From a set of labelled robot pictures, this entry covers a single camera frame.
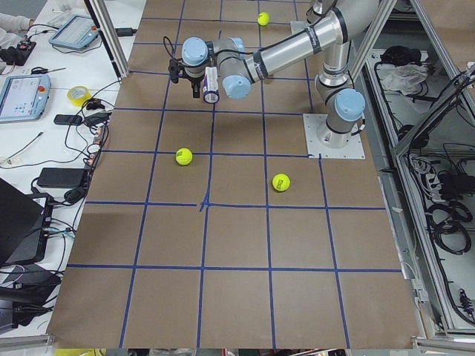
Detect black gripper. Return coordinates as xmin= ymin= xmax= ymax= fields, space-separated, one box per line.
xmin=185 ymin=65 xmax=205 ymax=99

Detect white blue tennis ball can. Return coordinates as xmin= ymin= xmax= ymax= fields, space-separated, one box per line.
xmin=203 ymin=67 xmax=220 ymax=104

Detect tennis ball near table edge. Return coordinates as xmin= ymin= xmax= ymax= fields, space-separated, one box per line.
xmin=175 ymin=148 xmax=193 ymax=166

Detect tennis ball near base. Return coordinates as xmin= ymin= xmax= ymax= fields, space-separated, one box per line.
xmin=272 ymin=173 xmax=291 ymax=192
xmin=257 ymin=12 xmax=270 ymax=27

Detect yellow tape roll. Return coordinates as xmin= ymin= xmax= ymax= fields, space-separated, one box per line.
xmin=67 ymin=85 xmax=92 ymax=108

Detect far blue teach pendant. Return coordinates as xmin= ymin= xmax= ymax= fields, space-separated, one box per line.
xmin=48 ymin=15 xmax=99 ymax=50

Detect blue teach pendant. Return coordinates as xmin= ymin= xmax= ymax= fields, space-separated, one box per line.
xmin=1 ymin=74 xmax=51 ymax=123
xmin=48 ymin=15 xmax=99 ymax=50

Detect black phone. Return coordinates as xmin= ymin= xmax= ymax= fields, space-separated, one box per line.
xmin=53 ymin=114 xmax=83 ymax=126

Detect black power adapter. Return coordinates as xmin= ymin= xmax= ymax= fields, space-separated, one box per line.
xmin=37 ymin=168 xmax=85 ymax=188

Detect near blue teach pendant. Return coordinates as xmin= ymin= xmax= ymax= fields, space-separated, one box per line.
xmin=1 ymin=74 xmax=51 ymax=123

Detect white crumpled cloth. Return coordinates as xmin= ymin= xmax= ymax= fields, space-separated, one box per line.
xmin=381 ymin=64 xmax=428 ymax=95

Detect black laptop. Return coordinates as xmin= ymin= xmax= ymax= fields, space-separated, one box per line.
xmin=1 ymin=180 xmax=53 ymax=266

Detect aluminium frame post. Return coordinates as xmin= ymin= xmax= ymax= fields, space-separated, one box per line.
xmin=84 ymin=0 xmax=129 ymax=80

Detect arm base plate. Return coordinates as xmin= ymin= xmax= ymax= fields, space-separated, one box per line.
xmin=290 ymin=21 xmax=315 ymax=37
xmin=303 ymin=113 xmax=365 ymax=159

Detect coiled black cables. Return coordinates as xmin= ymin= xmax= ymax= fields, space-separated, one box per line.
xmin=425 ymin=202 xmax=473 ymax=257

